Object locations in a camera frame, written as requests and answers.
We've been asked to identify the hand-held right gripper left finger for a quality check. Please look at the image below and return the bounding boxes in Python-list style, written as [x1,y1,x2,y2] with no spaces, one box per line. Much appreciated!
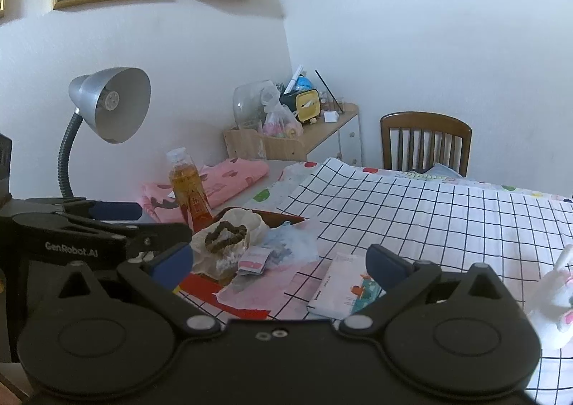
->
[45,241,225,338]

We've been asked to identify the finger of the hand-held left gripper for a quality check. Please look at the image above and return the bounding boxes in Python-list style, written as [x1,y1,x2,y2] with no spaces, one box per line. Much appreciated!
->
[13,212,194,264]
[26,196,143,222]

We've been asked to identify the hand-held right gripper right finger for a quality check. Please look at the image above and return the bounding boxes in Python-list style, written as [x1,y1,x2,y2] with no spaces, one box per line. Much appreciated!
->
[337,243,516,335]

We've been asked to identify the dark brown hair scrunchie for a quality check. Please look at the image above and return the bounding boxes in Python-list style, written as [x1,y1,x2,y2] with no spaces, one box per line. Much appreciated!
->
[203,220,249,259]

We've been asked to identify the small pink white packet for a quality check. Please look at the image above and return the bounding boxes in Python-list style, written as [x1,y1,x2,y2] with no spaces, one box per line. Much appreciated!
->
[237,247,270,277]

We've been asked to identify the white plastic bag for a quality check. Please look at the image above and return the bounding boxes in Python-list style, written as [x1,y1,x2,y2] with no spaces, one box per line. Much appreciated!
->
[192,207,270,281]

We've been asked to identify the white paper napkin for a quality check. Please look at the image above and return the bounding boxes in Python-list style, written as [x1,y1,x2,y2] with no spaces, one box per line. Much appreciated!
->
[212,258,324,313]

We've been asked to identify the white teal tissue packet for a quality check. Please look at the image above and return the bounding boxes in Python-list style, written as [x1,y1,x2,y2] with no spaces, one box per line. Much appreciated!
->
[307,253,388,321]

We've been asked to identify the amber liquid bottle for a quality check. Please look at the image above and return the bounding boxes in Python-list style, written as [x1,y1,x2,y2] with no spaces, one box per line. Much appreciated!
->
[167,147,214,232]

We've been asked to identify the white black checked tablecloth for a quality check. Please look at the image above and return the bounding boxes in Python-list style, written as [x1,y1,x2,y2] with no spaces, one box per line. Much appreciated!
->
[177,158,573,392]

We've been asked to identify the pink printed folded cloth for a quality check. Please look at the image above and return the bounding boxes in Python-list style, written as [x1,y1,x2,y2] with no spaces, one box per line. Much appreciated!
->
[142,157,271,223]

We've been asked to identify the silver desk lamp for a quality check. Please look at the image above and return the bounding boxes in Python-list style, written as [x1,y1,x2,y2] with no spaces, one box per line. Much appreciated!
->
[57,67,152,200]

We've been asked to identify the wooden side cabinet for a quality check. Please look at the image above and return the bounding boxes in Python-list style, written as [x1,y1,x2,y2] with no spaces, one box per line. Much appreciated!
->
[222,103,363,169]

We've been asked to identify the wooden chair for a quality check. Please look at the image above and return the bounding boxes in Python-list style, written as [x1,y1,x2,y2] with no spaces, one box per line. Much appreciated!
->
[380,111,473,178]

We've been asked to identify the plastic bags with items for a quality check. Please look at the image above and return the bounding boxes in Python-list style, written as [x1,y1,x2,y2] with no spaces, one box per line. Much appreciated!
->
[233,80,281,131]

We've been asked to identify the plastic bag of pink items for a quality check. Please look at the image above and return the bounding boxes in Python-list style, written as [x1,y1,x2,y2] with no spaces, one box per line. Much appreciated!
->
[262,90,304,139]

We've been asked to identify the yellow tissue box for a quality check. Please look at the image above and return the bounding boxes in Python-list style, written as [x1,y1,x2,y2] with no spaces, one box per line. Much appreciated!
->
[290,90,321,125]

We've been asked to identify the white plush toy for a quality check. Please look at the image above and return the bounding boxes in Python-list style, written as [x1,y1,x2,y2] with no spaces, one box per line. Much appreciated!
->
[524,244,573,351]

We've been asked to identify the thin black stick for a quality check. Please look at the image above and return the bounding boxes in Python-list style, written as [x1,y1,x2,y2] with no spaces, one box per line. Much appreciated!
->
[314,70,346,113]

